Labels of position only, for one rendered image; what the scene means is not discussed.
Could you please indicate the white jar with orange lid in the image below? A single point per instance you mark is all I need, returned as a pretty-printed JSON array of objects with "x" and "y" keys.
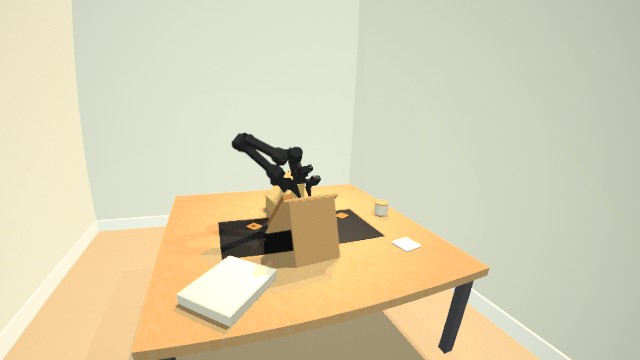
[{"x": 380, "y": 207}]

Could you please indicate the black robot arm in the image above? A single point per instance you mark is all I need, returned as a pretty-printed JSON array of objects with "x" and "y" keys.
[{"x": 247, "y": 143}]

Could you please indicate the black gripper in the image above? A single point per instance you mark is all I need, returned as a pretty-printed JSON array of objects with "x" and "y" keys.
[{"x": 293, "y": 184}]

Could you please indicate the white rectangular block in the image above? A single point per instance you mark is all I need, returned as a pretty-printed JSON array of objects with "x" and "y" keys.
[{"x": 227, "y": 290}]

